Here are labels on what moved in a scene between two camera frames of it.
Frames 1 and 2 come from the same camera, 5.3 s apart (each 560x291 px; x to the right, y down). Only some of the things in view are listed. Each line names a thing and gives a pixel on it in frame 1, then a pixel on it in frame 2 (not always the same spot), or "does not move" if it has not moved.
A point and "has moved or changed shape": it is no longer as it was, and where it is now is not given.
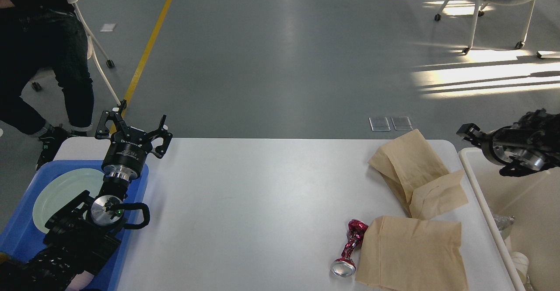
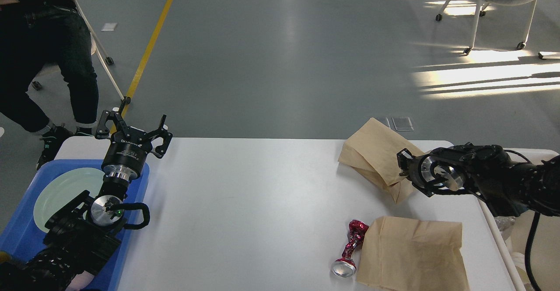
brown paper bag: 419,181 has moved or changed shape
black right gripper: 470,132 → 421,174
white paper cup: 521,262 does not move
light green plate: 62,188 does not move
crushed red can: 345,266 does not move
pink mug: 80,281 does not move
